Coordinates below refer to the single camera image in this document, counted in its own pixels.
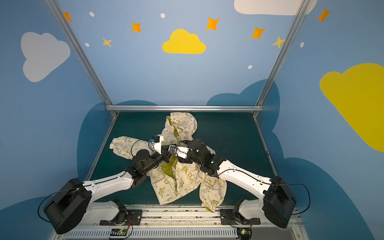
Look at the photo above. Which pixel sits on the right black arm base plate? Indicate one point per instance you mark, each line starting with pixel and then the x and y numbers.
pixel 229 217

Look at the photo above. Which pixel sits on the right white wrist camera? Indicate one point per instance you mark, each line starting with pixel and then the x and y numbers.
pixel 181 152

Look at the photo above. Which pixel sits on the right aluminium frame post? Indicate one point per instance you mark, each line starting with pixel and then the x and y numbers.
pixel 290 37

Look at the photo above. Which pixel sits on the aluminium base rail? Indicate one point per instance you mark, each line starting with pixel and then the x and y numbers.
pixel 186 223

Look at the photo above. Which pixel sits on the cream green-lined hooded jacket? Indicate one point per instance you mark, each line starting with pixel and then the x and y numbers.
pixel 174 180

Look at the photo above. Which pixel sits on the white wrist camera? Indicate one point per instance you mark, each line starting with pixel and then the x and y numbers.
pixel 157 141
pixel 181 152

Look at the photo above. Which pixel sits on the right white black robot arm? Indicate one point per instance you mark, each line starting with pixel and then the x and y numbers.
pixel 275 198

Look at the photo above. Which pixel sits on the aluminium frame post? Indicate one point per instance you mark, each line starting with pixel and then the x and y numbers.
pixel 59 15
pixel 290 37

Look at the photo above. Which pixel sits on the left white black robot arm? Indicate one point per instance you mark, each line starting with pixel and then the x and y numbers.
pixel 77 202

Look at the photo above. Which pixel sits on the rear aluminium frame bar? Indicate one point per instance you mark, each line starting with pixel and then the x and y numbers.
pixel 145 108

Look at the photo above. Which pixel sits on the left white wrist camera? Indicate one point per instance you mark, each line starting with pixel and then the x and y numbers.
pixel 157 141

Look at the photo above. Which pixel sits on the small circuit board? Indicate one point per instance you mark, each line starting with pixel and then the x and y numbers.
pixel 244 234
pixel 118 234

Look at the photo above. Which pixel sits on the left aluminium frame post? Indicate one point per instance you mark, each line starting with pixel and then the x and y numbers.
pixel 59 15

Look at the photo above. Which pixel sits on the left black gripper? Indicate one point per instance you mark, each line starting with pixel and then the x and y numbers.
pixel 163 155

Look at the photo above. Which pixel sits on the right small circuit board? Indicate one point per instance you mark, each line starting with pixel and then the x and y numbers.
pixel 244 234

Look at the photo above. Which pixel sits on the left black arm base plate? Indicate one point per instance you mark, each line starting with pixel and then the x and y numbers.
pixel 125 218

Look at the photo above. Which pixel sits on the left small circuit board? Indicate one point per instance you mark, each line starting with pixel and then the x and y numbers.
pixel 118 234

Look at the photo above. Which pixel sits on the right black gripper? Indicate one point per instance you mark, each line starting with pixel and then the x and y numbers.
pixel 190 145

